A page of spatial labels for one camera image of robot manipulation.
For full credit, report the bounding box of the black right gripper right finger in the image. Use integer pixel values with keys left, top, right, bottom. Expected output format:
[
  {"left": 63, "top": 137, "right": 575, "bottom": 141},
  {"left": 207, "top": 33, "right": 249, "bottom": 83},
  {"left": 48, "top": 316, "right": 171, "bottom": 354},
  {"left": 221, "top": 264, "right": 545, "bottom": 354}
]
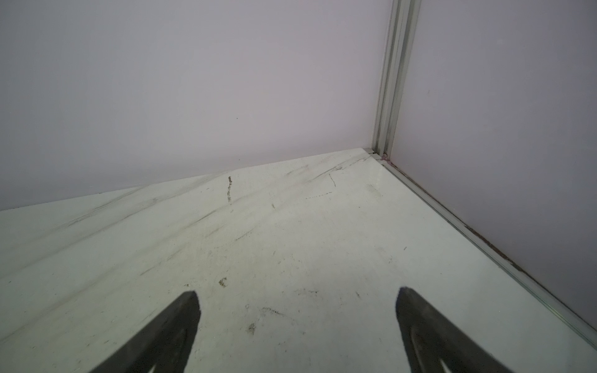
[{"left": 396, "top": 287, "right": 511, "bottom": 372}]

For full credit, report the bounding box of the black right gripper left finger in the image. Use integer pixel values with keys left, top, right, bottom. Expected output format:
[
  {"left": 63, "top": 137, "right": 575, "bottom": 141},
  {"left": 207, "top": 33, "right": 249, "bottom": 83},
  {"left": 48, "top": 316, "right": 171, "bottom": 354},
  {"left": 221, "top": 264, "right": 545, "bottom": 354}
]
[{"left": 93, "top": 292, "right": 201, "bottom": 372}]

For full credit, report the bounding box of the aluminium frame corner post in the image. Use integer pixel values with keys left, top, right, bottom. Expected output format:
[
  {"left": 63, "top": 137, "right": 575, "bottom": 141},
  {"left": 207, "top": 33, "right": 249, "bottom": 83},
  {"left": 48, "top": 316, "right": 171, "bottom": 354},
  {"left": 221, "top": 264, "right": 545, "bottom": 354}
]
[{"left": 373, "top": 0, "right": 421, "bottom": 159}]

